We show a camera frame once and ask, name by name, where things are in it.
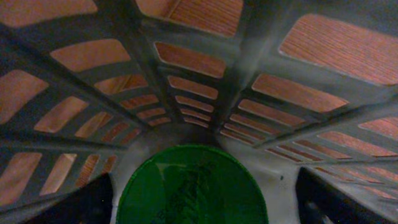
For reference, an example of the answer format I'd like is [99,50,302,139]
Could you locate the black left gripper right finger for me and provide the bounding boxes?
[295,167,395,224]

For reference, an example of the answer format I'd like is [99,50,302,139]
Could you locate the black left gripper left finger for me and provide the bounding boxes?
[24,173,114,224]

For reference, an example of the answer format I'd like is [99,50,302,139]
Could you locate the green capped bottle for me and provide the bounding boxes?
[116,144,269,224]

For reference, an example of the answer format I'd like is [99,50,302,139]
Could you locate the grey plastic mesh basket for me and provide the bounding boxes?
[1,1,397,223]

